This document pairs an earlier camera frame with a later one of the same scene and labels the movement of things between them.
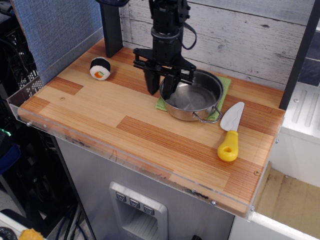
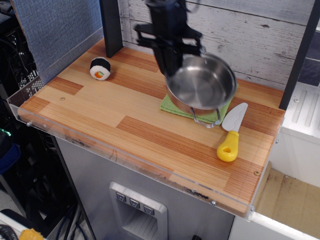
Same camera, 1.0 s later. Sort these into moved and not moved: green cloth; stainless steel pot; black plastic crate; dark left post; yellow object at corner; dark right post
Moved: green cloth; stainless steel pot
Not moved: black plastic crate; dark left post; dark right post; yellow object at corner
